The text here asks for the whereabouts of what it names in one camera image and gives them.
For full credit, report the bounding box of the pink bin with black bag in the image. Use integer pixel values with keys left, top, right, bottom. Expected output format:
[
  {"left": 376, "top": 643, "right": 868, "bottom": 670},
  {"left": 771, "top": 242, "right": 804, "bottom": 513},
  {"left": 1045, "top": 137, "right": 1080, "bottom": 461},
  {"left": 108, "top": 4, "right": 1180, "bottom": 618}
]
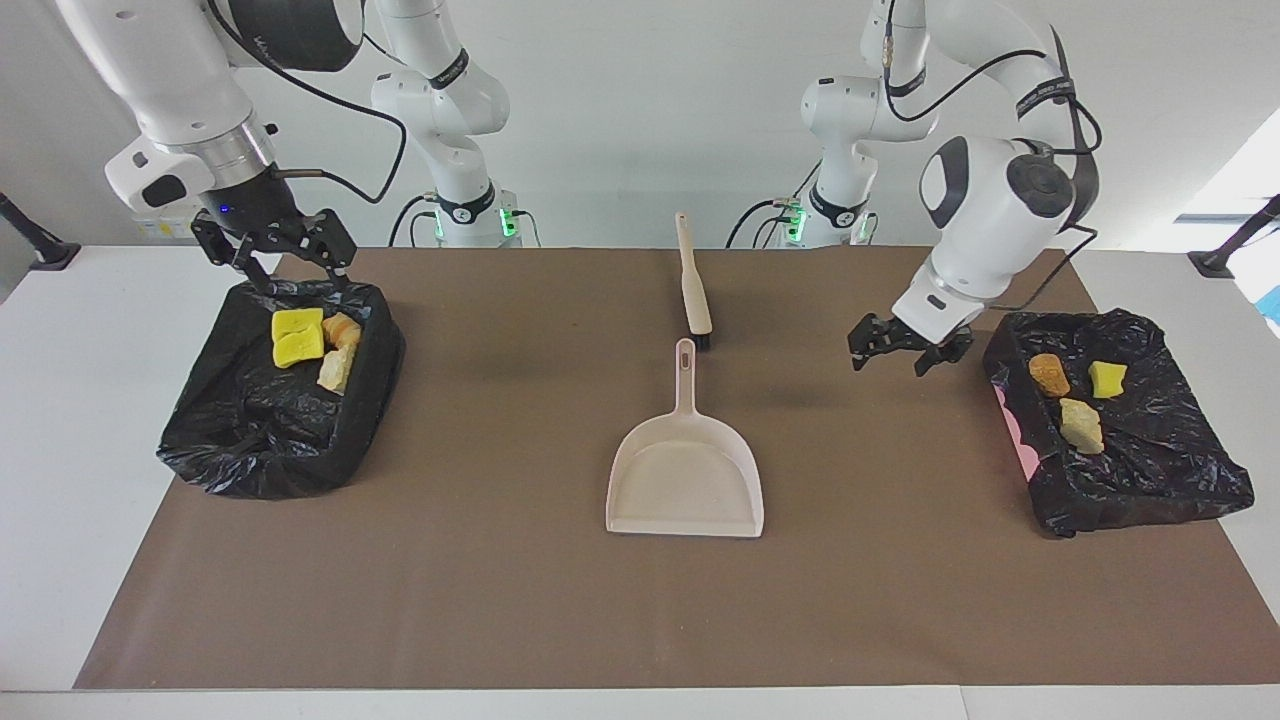
[{"left": 982, "top": 308, "right": 1256, "bottom": 539}]

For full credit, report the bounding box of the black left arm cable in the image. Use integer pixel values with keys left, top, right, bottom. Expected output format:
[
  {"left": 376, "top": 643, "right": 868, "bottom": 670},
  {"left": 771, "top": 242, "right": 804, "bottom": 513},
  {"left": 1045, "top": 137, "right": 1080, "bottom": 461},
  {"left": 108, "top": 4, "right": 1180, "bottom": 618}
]
[{"left": 880, "top": 0, "right": 1104, "bottom": 313}]

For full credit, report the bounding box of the brown paper table mat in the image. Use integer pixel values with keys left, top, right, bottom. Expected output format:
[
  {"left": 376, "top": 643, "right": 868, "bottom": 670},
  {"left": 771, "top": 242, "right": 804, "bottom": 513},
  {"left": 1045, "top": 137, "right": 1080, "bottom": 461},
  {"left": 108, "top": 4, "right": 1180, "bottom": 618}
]
[{"left": 75, "top": 247, "right": 1280, "bottom": 691}]

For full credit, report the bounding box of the black stand leg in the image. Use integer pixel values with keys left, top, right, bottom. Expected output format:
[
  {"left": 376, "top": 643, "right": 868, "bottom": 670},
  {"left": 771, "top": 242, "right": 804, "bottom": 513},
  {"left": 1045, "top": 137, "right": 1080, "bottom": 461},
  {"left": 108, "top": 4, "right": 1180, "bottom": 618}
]
[
  {"left": 1188, "top": 195, "right": 1280, "bottom": 279},
  {"left": 0, "top": 192, "right": 81, "bottom": 271}
]

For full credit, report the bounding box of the white wall box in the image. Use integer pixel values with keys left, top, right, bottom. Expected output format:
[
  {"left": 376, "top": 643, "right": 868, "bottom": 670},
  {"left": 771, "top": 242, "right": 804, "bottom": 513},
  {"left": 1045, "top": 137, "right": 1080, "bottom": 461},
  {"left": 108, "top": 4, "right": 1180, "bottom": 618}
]
[{"left": 132, "top": 192, "right": 229, "bottom": 241}]

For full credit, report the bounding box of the beige plastic dustpan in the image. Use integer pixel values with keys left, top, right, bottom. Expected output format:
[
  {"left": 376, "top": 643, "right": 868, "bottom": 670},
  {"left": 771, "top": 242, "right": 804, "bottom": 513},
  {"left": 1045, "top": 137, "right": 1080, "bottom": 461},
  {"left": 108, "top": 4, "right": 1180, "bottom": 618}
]
[{"left": 605, "top": 337, "right": 766, "bottom": 540}]

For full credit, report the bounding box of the bin covered by black bag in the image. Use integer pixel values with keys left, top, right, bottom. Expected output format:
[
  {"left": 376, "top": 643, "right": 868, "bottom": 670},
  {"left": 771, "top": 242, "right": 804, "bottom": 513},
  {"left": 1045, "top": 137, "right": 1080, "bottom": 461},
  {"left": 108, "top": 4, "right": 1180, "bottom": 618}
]
[{"left": 157, "top": 277, "right": 407, "bottom": 501}]

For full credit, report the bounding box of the beige hand brush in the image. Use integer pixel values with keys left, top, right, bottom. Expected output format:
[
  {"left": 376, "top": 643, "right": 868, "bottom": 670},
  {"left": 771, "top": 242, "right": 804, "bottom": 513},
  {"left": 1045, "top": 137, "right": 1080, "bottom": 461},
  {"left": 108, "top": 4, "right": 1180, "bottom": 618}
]
[{"left": 674, "top": 211, "right": 715, "bottom": 352}]

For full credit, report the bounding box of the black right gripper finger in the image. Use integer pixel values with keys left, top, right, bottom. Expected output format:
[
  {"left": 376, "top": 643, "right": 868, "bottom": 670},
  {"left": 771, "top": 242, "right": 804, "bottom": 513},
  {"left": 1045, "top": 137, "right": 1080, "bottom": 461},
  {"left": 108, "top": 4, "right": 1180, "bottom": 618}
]
[
  {"left": 190, "top": 213, "right": 278, "bottom": 298},
  {"left": 285, "top": 208, "right": 360, "bottom": 293}
]

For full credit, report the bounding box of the tan striped croissant piece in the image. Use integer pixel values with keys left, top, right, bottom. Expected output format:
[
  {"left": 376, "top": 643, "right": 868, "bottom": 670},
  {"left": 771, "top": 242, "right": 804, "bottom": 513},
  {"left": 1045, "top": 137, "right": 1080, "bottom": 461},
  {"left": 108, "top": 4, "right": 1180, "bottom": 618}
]
[{"left": 1058, "top": 397, "right": 1106, "bottom": 457}]

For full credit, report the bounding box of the black base cable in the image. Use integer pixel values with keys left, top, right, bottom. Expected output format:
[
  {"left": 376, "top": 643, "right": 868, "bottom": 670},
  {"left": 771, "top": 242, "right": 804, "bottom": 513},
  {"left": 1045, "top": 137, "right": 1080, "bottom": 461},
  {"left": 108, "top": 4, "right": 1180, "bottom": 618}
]
[
  {"left": 726, "top": 197, "right": 803, "bottom": 249},
  {"left": 388, "top": 193, "right": 441, "bottom": 248}
]

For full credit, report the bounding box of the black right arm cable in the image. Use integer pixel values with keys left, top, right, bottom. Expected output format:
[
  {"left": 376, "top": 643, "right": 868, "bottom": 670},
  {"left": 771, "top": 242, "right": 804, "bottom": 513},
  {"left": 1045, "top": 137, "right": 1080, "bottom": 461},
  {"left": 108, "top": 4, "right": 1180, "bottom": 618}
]
[{"left": 205, "top": 0, "right": 410, "bottom": 207}]

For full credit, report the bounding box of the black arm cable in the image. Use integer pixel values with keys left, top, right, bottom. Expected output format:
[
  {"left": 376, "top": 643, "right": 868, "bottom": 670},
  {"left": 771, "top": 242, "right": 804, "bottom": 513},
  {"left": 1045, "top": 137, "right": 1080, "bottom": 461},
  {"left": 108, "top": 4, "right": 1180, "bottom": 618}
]
[
  {"left": 205, "top": 0, "right": 410, "bottom": 207},
  {"left": 880, "top": 0, "right": 1104, "bottom": 313}
]

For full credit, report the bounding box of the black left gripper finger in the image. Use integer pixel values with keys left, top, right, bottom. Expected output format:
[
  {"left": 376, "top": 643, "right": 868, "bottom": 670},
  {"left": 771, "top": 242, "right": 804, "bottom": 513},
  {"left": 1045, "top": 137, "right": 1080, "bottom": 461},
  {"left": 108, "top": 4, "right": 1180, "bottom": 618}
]
[
  {"left": 914, "top": 326, "right": 977, "bottom": 379},
  {"left": 847, "top": 312, "right": 909, "bottom": 373}
]

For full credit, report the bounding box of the brown bread roll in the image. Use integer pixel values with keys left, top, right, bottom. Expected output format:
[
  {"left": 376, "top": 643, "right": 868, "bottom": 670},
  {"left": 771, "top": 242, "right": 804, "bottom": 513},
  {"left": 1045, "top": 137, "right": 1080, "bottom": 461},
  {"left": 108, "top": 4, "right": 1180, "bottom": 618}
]
[{"left": 1028, "top": 352, "right": 1072, "bottom": 399}]

